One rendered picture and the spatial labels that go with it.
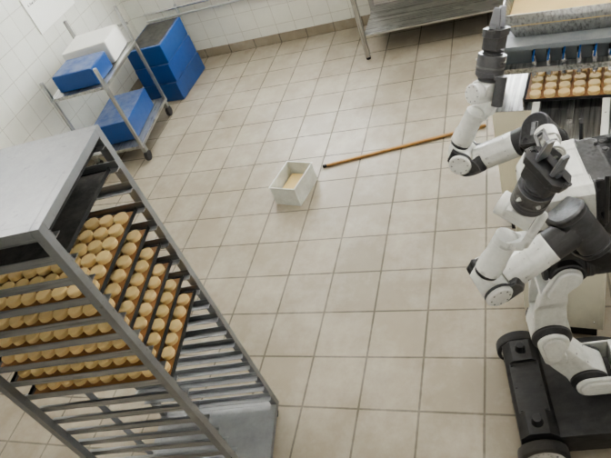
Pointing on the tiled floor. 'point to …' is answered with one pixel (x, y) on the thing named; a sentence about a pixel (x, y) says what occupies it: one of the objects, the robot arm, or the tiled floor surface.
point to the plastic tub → (294, 183)
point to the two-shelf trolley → (115, 98)
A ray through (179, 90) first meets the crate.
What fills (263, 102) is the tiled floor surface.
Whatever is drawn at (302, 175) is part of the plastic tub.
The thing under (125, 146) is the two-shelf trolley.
